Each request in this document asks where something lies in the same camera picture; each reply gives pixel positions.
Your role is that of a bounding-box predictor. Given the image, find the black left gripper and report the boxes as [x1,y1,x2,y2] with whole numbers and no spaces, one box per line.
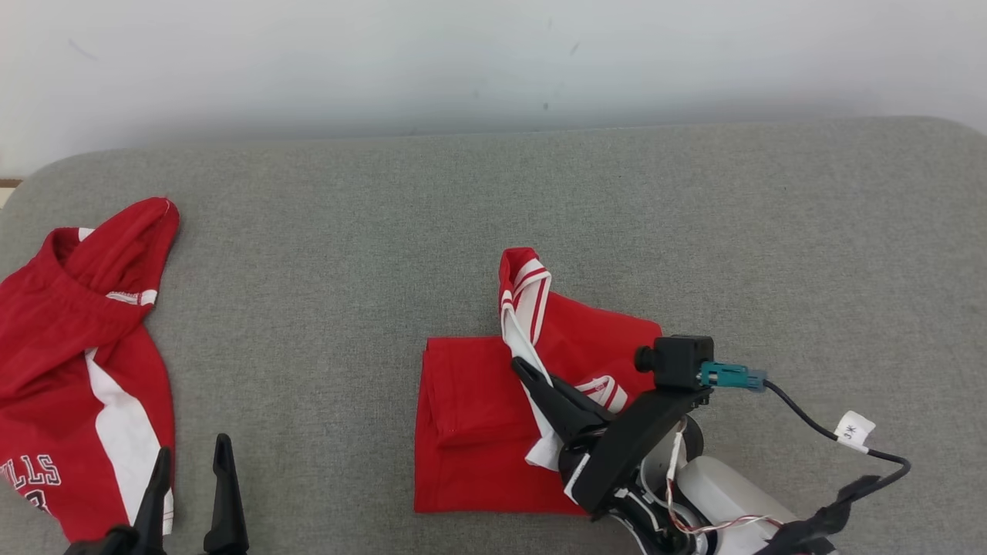
[66,433,250,555]

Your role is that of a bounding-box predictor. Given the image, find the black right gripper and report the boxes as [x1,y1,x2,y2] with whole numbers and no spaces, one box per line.
[510,355,714,517]

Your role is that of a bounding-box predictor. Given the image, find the red Bulls jersey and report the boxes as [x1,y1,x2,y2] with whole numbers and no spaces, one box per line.
[414,247,664,516]

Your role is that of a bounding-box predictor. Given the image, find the red Bulls shorts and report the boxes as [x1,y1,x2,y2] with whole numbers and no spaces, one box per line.
[0,197,180,543]

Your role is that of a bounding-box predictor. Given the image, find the thin red white wires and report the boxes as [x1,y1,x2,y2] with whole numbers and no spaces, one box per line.
[665,420,786,538]

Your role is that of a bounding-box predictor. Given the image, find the black right camera cable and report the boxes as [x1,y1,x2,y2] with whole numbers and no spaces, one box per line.
[700,361,913,540]

